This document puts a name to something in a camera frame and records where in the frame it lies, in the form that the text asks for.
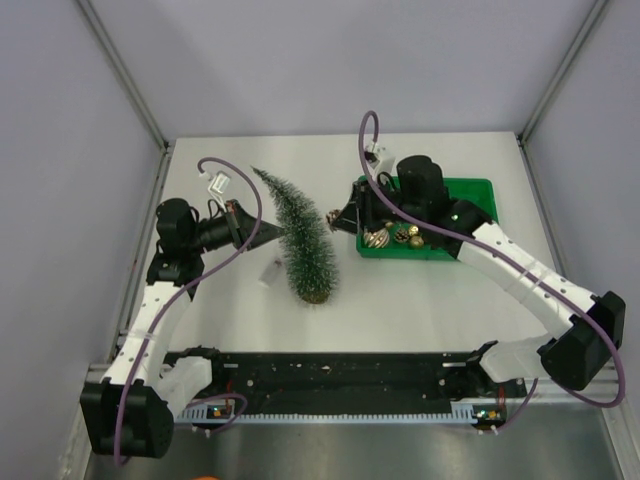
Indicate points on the green plastic tray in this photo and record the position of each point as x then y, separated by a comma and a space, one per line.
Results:
478, 192

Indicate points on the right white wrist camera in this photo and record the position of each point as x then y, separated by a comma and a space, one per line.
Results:
379, 158

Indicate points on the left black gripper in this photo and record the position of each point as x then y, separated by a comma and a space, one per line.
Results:
242, 229

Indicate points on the small gold bauble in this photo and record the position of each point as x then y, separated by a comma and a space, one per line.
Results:
416, 242

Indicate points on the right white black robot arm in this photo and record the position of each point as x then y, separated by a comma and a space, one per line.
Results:
583, 331

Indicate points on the small green christmas tree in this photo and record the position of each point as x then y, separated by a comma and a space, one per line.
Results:
307, 251

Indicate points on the pine cone ornament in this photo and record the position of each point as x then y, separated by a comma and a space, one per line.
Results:
330, 218

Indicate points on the left aluminium frame post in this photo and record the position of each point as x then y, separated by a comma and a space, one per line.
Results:
121, 72

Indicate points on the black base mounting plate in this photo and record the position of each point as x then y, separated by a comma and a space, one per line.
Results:
349, 383

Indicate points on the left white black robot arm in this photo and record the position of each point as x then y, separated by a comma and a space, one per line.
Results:
131, 410

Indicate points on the right aluminium frame post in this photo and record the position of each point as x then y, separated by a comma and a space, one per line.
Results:
588, 27

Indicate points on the grey slotted cable duct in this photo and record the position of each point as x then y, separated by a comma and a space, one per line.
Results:
459, 414

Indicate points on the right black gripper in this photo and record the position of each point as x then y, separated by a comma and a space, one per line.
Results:
359, 212

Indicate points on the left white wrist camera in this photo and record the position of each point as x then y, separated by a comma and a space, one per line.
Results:
216, 184

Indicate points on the aluminium frame post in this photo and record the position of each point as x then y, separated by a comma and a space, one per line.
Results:
588, 27
121, 72

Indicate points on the large silver gold bauble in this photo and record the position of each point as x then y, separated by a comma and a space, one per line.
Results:
379, 239

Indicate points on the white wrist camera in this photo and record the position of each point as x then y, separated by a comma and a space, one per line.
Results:
379, 158
216, 184

